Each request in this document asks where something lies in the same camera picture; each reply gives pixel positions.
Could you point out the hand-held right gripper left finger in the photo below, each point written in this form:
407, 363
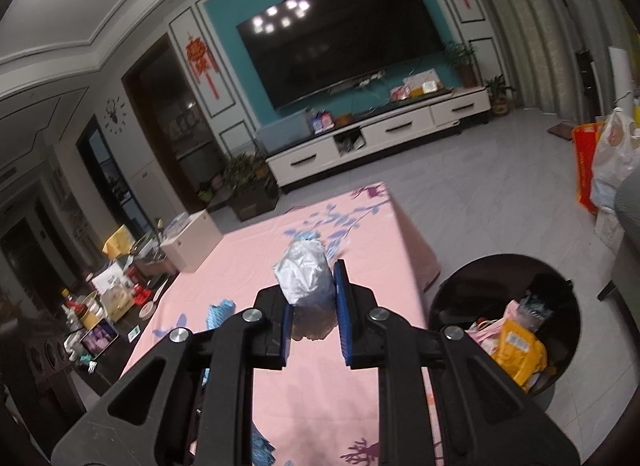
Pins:
286, 333

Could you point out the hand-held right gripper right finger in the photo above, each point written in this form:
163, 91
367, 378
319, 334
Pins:
344, 316

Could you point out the white plastic bag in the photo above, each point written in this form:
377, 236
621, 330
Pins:
615, 155
302, 271

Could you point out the black round trash bin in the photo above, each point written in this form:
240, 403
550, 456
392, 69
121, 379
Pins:
460, 291

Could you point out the pink white wrapper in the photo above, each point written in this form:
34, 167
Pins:
485, 338

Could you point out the yellow packaging bag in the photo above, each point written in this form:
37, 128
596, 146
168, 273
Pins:
517, 352

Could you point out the pale blue plastic wrapper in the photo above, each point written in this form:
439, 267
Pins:
537, 308

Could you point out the blue crumpled wrapper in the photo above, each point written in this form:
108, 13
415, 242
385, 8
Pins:
262, 448
221, 315

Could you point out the pink floral tablecloth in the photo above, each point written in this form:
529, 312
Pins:
225, 266

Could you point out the white storage box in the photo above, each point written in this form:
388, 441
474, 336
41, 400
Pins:
192, 243

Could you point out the cluster of green plants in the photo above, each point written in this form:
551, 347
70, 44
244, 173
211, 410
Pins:
245, 180

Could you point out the dark side table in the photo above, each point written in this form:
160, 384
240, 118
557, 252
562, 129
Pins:
125, 351

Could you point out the tablet with lit screen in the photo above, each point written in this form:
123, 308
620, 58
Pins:
100, 340

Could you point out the white TV cabinet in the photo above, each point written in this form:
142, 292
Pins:
395, 131

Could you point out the yellow paper bag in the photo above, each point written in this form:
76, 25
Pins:
117, 243

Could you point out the blue translucent storage box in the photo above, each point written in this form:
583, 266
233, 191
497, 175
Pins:
285, 133

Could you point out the small blue pink boxes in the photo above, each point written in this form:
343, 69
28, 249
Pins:
322, 123

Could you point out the pink gift pack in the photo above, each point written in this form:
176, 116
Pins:
400, 93

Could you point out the white yellow gift box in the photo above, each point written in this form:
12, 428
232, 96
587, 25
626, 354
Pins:
425, 84

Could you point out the potted plant in brown pot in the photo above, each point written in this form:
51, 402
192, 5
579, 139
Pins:
497, 95

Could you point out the white cardboard carton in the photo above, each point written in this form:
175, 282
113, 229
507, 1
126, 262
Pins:
607, 228

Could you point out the tall potted plant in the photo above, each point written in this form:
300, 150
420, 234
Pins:
462, 63

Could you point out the red paper bag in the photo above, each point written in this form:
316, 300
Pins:
582, 170

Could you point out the black flat television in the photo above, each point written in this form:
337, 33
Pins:
340, 35

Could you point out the brown floor mat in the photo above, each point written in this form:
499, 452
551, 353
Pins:
561, 131

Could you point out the grey curtain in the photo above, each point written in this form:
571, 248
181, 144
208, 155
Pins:
530, 45

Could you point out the black standing pole appliance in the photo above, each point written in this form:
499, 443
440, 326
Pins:
586, 80

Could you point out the black deer wall clock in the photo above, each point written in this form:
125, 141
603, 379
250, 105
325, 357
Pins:
115, 115

